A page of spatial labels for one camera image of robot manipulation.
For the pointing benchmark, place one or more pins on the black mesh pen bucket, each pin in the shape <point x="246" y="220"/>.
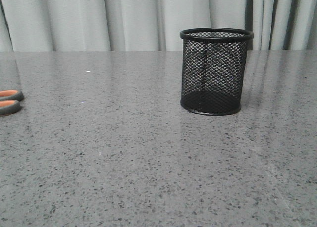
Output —
<point x="213" y="67"/>

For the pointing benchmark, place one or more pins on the light grey curtain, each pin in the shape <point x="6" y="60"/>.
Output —
<point x="150" y="25"/>

